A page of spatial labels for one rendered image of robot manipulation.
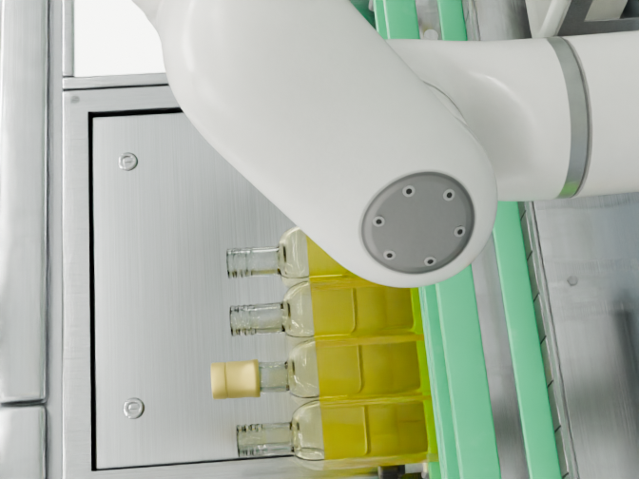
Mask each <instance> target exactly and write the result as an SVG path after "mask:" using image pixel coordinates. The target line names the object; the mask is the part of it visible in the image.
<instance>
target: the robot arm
mask: <svg viewBox="0 0 639 479"><path fill-rule="evenodd" d="M131 1H132V2H133V3H134V4H135V5H136V6H137V7H138V8H139V9H140V10H141V11H142V12H143V13H144V14H145V17H146V19H147V20H148V21H149V23H150V24H151V25H152V26H153V28H155V30H156V32H157V33H158V36H159V39H160V42H161V46H162V55H163V61H164V66H165V73H166V77H167V80H168V82H169V85H170V87H171V90H172V92H173V94H174V96H175V98H176V100H177V102H178V104H179V105H180V107H181V109H182V110H183V112H184V114H185V115H186V117H187V118H188V119H189V121H190V122H191V123H192V124H193V125H194V126H195V127H196V129H197V130H198V131H199V132H200V133H201V134H202V136H203V137H204V138H205V139H206V140H207V141H208V142H209V143H210V144H211V145H212V146H213V147H214V148H215V149H216V151H218V152H219V153H220V154H221V155H222V156H223V157H224V158H225V159H226V160H227V161H228V162H229V163H230V164H231V165H232V166H233V167H235V168H236V169H237V170H238V171H239V172H240V173H241V174H242V175H243V176H244V177H245V178H246V179H248V180H249V181H250V182H251V183H252V184H253V185H254V186H255V187H256V188H257V189H258V190H259V191H261V192H262V193H263V195H264V196H265V197H266V198H267V199H269V200H270V201H271V202H272V203H274V204H275V205H276V206H277V207H278V208H279V209H280V211H281V212H282V213H283V214H284V215H285V216H287V217H288V218H289V219H290V220H291V221H292V222H294V223H295V224H296V225H297V226H298V228H300V229H301V230H302V231H303V232H304V233H305V234H306V235H307V236H308V237H309V238H310V239H311V240H313V241H314V242H315V243H316V244H317V245H318V246H319V247H320V248H321V249H323V250H324V251H325V252H326V253H327V254H328V255H329V256H330V257H332V258H333V259H334V260H336V261H337V262H338V263H339V264H340V265H342V266H343V267H345V268H346V269H348V270H349V271H351V272H352V273H354V274H356V275H358V276H360V277H361V278H365V279H367V280H370V281H372V282H374V283H378V284H381V285H386V286H391V287H398V288H415V287H423V286H428V285H432V284H436V283H439V282H441V281H444V280H446V279H448V278H451V277H453V276H455V275H457V274H458V273H460V272H461V271H463V270H464V269H465V268H466V267H468V266H469V265H470V264H471V263H472V262H473V261H474V260H475V259H476V258H477V256H478V255H479V254H480V253H481V251H482V250H483V248H484V247H485V245H486V243H487V241H488V239H489V237H490V235H491V233H492V231H493V228H494V222H495V218H496V212H497V204H498V201H547V200H558V199H573V198H583V197H593V196H603V195H612V194H623V193H632V192H639V30H636V31H624V32H613V33H600V34H589V35H576V36H565V37H560V36H556V37H544V38H532V39H518V40H501V41H443V40H422V39H383V38H382V37H381V36H380V35H379V33H378V32H377V31H376V30H375V29H374V28H373V27H372V26H371V25H370V24H369V22H368V21H367V20H366V19H365V18H364V17H363V16H362V15H361V14H360V12H359V11H358V10H357V9H356V8H355V7H354V6H353V4H352V3H351V2H350V1H349V0H131Z"/></svg>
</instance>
